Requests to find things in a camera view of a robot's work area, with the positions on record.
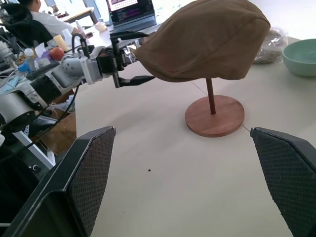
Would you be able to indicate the clear plastic bag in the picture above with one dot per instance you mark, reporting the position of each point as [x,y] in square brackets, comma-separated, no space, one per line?
[270,48]

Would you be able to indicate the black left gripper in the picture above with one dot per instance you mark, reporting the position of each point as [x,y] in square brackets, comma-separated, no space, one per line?
[109,63]

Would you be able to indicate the brown cap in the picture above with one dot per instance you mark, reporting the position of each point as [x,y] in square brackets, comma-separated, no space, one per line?
[205,42]

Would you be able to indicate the seated person in white shirt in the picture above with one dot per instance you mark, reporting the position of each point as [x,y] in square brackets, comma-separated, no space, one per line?
[49,19]

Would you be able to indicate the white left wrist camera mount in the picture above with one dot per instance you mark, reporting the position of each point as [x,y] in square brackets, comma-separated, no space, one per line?
[90,66]

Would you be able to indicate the green bowl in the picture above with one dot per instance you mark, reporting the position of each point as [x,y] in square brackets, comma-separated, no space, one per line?
[300,58]

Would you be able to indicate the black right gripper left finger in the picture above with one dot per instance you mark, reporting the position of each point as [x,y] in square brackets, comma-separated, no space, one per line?
[81,177]

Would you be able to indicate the black office chair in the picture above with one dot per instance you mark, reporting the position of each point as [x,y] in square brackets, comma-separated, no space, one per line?
[24,27]

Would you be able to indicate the wooden hat stand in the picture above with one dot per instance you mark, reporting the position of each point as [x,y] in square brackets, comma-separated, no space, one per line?
[214,116]

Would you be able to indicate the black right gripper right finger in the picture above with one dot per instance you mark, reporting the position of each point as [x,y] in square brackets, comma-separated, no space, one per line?
[288,177]

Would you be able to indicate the clear plastic cup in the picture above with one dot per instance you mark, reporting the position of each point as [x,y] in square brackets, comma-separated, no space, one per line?
[66,34]

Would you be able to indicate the brown cardboard box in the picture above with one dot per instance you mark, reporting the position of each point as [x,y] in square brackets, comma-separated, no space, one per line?
[59,134]

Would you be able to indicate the red apple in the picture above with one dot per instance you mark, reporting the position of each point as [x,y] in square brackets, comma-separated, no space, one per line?
[56,53]

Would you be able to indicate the open laptop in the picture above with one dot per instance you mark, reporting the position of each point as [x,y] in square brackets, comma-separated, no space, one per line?
[132,12]

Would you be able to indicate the pale yellow cup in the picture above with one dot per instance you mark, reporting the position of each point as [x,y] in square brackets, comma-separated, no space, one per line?
[60,42]

